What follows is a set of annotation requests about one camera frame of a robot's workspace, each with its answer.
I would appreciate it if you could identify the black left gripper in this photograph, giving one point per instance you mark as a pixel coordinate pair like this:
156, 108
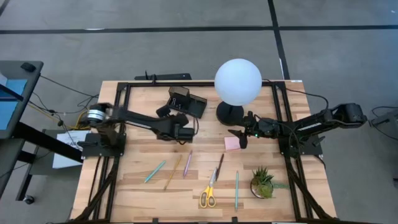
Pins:
184, 133

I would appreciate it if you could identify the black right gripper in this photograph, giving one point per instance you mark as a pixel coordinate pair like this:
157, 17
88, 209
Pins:
251, 127

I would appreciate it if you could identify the pink sticky note pad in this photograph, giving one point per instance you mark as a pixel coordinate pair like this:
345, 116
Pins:
231, 143

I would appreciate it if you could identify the black mesh desk organizer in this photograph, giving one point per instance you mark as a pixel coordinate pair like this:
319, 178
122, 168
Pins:
192, 104

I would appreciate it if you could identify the purple pen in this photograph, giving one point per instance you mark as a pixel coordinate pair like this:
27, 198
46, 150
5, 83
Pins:
187, 165

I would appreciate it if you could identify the brown pen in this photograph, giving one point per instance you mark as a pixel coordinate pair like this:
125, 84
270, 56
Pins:
219, 166

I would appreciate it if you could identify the yellow pencil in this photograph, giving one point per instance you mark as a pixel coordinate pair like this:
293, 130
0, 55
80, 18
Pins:
173, 172

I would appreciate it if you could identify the teal pen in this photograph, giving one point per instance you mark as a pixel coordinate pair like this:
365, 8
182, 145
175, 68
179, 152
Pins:
155, 171
236, 189

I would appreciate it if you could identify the white globe table lamp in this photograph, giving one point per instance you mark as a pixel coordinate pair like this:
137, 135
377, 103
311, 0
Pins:
237, 81

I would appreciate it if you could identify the small potted succulent plant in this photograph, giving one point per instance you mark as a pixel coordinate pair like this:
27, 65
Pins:
262, 185

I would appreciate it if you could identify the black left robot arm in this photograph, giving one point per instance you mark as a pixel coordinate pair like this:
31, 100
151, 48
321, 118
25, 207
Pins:
136, 117

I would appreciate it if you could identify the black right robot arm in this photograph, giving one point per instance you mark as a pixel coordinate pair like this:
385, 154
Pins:
311, 124

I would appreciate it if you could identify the black binder clip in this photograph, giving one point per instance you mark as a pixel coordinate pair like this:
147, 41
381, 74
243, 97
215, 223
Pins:
175, 102

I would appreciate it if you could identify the black bar with antenna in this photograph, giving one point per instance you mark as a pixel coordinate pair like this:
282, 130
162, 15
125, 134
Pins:
168, 76

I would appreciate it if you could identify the white printed paper sheet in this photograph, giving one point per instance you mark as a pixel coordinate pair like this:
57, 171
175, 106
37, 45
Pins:
62, 161

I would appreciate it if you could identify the black desk stand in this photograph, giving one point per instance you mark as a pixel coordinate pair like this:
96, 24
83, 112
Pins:
46, 143

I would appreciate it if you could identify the grey side desk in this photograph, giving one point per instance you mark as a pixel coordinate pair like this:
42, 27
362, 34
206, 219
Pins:
34, 79

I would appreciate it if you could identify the black caster wheel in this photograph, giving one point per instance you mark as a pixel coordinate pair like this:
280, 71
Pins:
28, 199

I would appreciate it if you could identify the black computer mouse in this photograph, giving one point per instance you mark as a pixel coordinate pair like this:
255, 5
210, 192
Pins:
28, 66

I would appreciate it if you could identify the blue lit screen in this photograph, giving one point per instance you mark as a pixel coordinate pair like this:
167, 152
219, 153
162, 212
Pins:
9, 109

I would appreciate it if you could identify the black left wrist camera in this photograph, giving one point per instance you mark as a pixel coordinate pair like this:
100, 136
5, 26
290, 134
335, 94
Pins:
182, 119

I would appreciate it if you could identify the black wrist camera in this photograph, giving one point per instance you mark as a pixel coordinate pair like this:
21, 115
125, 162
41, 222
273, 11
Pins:
268, 126
182, 119

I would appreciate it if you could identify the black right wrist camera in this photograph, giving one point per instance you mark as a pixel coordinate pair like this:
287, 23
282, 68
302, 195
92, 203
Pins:
268, 126

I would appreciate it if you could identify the black aluminium table frame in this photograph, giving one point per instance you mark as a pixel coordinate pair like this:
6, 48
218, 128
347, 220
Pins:
202, 84

